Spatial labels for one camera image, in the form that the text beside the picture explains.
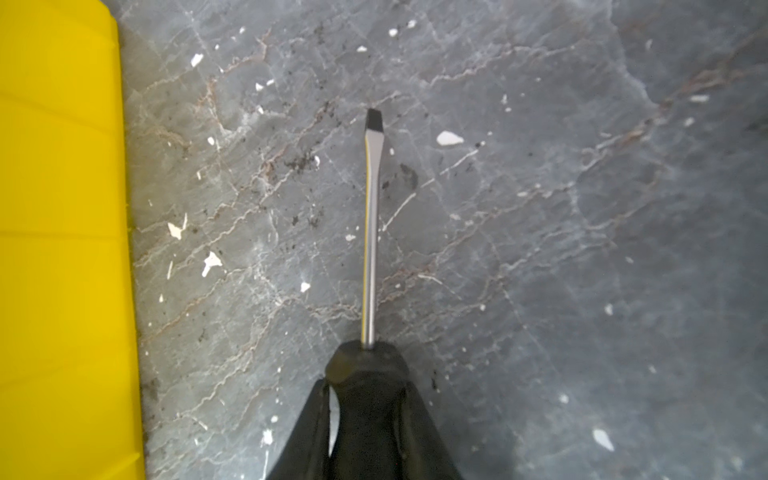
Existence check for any yellow plastic bin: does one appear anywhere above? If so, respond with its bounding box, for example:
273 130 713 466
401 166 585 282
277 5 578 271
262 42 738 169
1 1 145 479

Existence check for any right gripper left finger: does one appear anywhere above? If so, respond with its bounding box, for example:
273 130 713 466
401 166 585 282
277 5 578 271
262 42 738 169
267 379 330 480

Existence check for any green black handled screwdriver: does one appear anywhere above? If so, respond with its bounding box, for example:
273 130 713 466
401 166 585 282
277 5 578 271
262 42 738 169
326 108 407 479

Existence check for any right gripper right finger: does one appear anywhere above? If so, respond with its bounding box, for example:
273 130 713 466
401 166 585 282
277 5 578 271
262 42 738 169
397 382 462 480

